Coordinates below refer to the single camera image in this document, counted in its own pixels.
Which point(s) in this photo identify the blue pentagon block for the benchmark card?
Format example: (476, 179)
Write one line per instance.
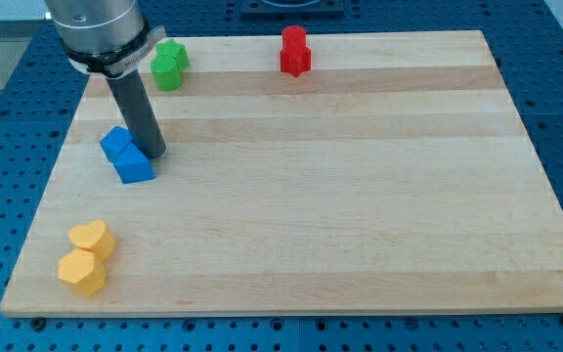
(132, 166)

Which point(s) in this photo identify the yellow hexagon block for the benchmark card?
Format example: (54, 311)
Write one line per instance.
(82, 272)

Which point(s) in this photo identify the green cylinder block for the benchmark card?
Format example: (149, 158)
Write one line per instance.
(166, 73)

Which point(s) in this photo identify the red cylinder block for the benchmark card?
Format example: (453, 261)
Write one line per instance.
(294, 38)

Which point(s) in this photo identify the wooden board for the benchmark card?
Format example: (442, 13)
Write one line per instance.
(396, 177)

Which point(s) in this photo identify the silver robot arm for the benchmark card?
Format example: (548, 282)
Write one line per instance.
(107, 37)

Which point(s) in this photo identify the blue cube block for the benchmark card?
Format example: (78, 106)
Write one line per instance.
(115, 142)

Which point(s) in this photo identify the red star block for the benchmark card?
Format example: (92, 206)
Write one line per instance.
(296, 61)

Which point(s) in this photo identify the yellow heart block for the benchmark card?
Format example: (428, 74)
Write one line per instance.
(95, 236)

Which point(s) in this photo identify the green star block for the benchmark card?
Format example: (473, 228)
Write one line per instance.
(176, 51)

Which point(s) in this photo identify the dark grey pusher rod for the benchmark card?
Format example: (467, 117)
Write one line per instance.
(133, 102)

